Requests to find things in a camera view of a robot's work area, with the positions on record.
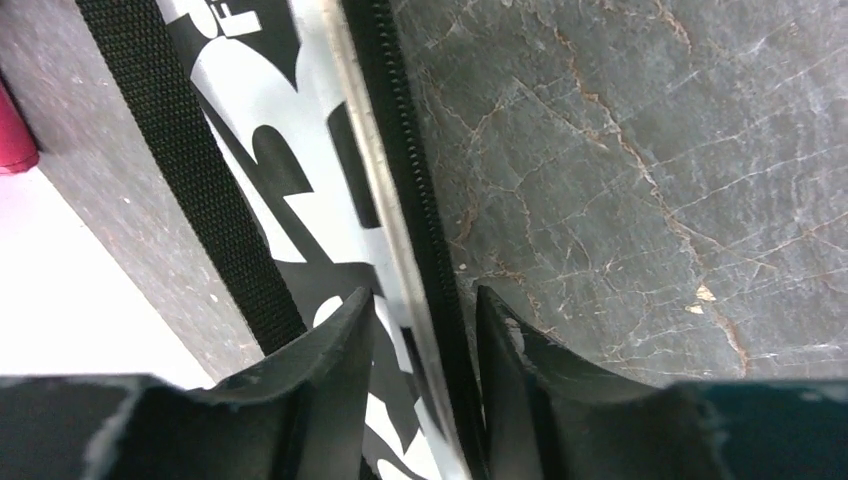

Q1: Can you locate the black racket cover bag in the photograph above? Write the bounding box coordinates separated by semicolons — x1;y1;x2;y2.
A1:
78;1;490;479

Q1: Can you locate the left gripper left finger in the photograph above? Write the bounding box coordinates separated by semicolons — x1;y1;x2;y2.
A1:
1;289;375;479

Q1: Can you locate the pink camouflage bag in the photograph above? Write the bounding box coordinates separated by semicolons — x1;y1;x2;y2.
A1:
0;83;39;176

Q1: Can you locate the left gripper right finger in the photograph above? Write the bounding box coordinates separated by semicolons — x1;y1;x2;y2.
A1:
475;287;847;479

